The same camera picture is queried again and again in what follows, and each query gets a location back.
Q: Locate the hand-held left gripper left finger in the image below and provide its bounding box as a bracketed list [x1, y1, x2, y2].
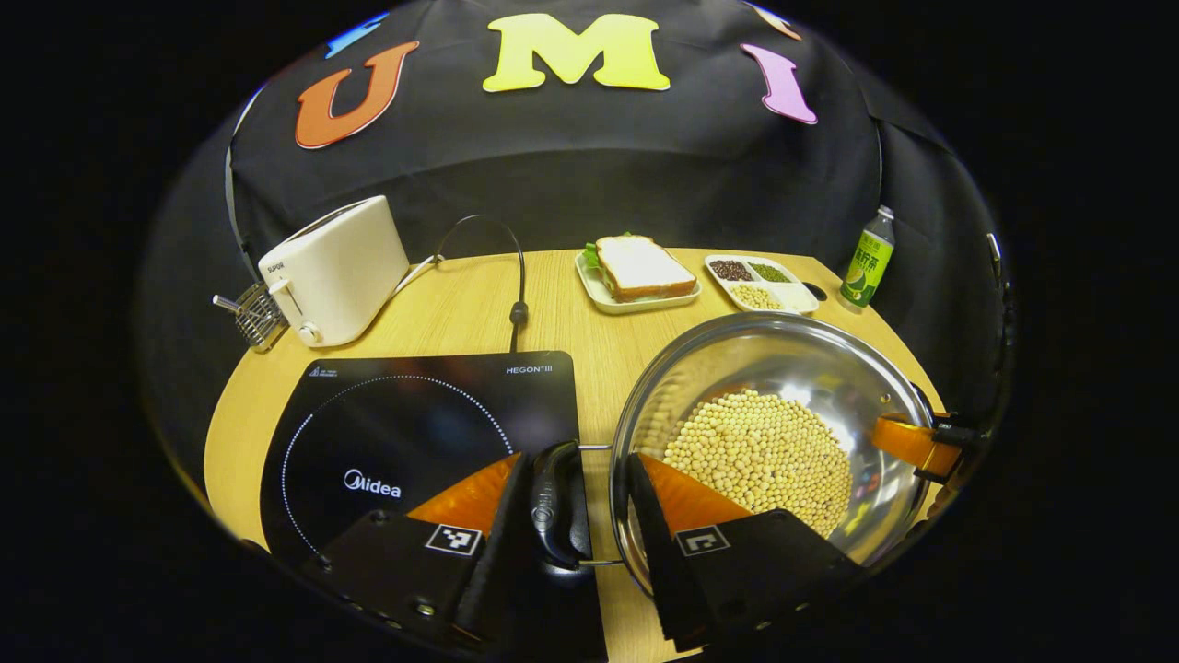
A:
[309, 449, 535, 650]

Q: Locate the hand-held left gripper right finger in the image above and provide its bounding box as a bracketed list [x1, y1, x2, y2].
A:
[626, 451, 867, 653]

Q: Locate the stainless steel pot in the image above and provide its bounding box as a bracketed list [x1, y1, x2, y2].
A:
[530, 311, 940, 599]

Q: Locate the black induction cooktop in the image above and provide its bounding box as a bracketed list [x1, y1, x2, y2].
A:
[260, 350, 609, 659]

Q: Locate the pile of soybeans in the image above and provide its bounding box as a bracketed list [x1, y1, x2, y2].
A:
[661, 389, 853, 540]

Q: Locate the green label drink bottle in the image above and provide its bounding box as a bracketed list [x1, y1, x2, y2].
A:
[838, 204, 896, 309]

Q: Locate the white divided bean tray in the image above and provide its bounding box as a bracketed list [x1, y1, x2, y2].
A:
[704, 254, 821, 316]

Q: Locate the white rectangular plate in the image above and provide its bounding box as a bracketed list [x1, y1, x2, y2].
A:
[575, 247, 702, 316]

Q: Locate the sandwich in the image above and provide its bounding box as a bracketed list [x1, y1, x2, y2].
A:
[584, 233, 698, 303]

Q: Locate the white toaster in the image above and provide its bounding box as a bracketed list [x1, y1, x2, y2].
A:
[258, 195, 411, 348]

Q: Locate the black power cable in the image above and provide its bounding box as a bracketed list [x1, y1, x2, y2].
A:
[433, 214, 531, 355]

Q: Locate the white toaster cable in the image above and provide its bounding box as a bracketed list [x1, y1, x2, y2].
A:
[396, 253, 445, 296]

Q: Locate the wire mesh utensil basket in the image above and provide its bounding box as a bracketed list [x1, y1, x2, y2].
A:
[213, 281, 288, 354]

